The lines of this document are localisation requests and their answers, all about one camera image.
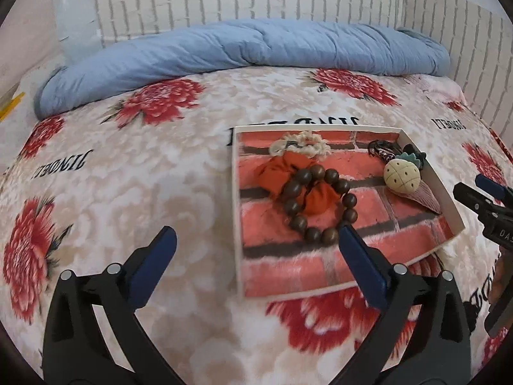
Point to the yellow tape strip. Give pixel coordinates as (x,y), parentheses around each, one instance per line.
(12,106)

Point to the rolled blue duvet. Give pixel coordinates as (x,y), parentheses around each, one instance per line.
(240,44)

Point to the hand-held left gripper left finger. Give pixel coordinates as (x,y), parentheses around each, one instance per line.
(154,264)

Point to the orange scrunchie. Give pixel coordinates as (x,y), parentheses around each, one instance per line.
(276,174)

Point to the floral printed blanket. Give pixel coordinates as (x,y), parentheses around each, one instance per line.
(160,168)

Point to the cream scrunchie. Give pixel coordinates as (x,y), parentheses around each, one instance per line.
(316,144)

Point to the pink padded board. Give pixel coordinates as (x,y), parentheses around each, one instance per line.
(28,40)

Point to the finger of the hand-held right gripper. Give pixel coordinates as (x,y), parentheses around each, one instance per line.
(495,187)
(473,198)

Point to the person's right hand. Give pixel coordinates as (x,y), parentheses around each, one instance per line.
(501,276)

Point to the white tray with brick lining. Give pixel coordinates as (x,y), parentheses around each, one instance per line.
(288,264)

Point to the clear plastic sheet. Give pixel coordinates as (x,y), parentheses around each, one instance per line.
(76,16)

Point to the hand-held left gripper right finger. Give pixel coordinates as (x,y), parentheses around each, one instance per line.
(362,268)

